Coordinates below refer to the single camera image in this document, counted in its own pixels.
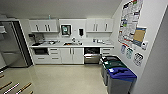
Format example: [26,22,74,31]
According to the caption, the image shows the white double door base cabinet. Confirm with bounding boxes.
[60,47,85,65]

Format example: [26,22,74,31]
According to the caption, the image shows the steel sink basin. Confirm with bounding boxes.
[63,41,83,47]

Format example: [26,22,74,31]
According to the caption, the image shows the stainless steel dishwasher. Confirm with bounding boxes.
[83,47,102,65]

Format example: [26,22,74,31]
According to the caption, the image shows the white paper sheet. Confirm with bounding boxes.
[0,25,7,34]

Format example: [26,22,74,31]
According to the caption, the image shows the white drawer base cabinet wide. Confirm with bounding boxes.
[32,47,62,65]

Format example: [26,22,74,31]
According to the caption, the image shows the stainless steel refrigerator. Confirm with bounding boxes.
[0,20,33,69]

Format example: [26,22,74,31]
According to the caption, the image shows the white wall switch box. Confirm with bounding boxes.
[141,40,150,51]

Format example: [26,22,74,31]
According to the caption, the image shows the grey bin blue lid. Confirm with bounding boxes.
[107,67,138,94]

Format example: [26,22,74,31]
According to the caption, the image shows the chrome faucet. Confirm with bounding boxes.
[71,37,77,44]

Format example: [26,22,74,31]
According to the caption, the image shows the large wall poster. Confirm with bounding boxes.
[117,0,145,48]

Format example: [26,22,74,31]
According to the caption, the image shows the steel paper towel dispenser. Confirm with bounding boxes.
[60,23,72,37]

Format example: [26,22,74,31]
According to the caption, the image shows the dish rack with dishes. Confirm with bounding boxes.
[45,40,58,46]

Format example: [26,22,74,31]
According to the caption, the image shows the black built-in microwave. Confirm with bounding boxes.
[33,48,50,56]

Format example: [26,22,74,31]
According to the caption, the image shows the black coffee machine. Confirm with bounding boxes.
[28,33,44,47]

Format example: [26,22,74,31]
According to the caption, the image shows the white drawer base cabinet narrow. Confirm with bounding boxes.
[100,47,115,57]

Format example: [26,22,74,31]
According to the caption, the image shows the grey bin green lid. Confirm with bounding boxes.
[101,59,127,86]

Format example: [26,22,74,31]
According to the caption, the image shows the white wall cabinet with bottle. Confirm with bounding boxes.
[28,18,60,33]

